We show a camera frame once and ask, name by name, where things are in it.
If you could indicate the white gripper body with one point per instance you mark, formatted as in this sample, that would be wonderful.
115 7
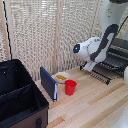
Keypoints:
89 66

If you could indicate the dark ridged oven tray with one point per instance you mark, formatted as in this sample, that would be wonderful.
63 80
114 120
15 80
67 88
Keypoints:
115 61

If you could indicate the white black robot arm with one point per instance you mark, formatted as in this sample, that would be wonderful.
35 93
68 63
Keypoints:
100 46

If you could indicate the white bowl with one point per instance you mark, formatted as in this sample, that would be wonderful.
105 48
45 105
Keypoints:
62 77

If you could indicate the red plastic cup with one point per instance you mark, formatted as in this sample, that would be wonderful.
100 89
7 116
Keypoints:
70 87

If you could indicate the yellow food pieces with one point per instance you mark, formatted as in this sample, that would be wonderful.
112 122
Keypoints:
61 77

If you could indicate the black dish rack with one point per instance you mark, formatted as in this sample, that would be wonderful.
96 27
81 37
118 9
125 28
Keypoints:
120 50

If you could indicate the blue book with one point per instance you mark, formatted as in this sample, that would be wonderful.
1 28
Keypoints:
48 83

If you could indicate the woven folding screen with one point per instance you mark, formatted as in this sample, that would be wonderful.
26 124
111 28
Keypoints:
36 30

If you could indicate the black fabric storage box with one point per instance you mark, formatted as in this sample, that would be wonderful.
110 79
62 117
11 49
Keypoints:
18 96

